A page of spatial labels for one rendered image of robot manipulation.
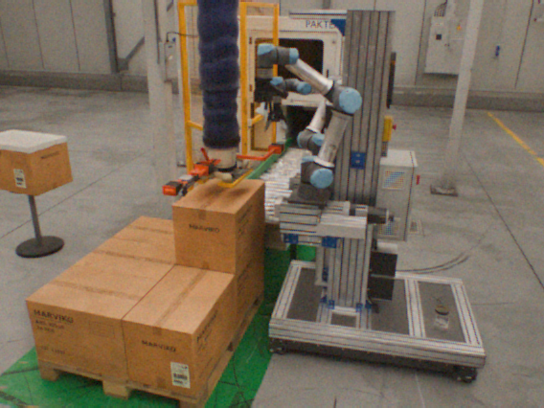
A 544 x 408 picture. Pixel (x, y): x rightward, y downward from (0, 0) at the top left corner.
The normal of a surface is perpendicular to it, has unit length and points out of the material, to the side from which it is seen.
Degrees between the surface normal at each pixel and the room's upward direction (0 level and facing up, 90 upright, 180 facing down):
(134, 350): 90
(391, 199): 90
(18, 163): 90
